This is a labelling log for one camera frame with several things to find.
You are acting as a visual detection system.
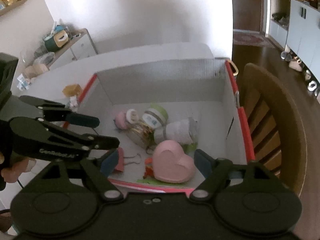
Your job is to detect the red binder clip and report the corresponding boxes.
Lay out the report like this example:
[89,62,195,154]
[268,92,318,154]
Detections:
[113,147,142,173]

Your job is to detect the pink doll figure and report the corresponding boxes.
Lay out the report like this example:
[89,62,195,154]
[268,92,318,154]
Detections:
[114,109,139,130]

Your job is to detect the pink heart-shaped box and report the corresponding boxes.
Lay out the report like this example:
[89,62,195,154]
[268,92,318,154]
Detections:
[152,140,196,184]

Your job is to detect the green highlighter marker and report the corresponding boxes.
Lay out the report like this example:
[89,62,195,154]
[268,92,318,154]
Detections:
[136,178,186,187]

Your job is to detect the orange toy figure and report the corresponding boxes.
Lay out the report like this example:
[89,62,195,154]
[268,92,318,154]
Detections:
[143,158,154,179]

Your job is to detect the silver cap white bottle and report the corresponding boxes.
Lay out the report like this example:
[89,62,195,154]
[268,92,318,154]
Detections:
[153,118,198,145]

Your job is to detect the green white labelled jar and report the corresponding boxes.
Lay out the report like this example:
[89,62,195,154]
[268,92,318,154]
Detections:
[142,103,169,129]

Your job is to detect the person's left hand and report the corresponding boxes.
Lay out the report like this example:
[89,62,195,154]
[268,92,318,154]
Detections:
[1,152,36,183]

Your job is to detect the white blue toy figure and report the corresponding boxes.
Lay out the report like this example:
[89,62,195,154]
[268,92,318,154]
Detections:
[68,96,79,112]

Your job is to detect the white blue tube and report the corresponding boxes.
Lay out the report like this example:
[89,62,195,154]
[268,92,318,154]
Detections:
[17,74,31,91]

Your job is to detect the yellow cardboard box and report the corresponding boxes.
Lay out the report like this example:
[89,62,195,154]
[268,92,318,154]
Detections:
[62,84,82,98]

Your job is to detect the brown cardboard box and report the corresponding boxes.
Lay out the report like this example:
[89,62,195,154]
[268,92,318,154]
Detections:
[23,64,49,79]

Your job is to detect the clear plastic bag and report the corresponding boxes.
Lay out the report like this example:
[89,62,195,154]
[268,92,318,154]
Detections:
[33,52,55,66]

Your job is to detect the wooden chair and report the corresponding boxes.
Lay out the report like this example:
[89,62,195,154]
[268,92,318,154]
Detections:
[239,63,308,195]

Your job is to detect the green yellow tissue box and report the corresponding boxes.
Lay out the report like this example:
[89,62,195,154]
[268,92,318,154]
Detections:
[43,25,69,53]

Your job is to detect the wooden white side cabinet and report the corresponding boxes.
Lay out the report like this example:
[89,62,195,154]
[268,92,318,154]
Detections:
[47,29,98,70]

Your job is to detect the red white cardboard box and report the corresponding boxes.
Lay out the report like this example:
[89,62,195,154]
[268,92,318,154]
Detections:
[68,59,254,193]

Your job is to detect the brown wooden door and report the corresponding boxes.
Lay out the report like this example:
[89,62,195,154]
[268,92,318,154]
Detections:
[232,0,265,33]

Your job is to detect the wooden wall shelf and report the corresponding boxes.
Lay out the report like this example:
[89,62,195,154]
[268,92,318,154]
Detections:
[0,0,28,16]

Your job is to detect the white wall cabinet unit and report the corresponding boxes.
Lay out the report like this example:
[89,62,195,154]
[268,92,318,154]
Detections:
[269,0,319,79]

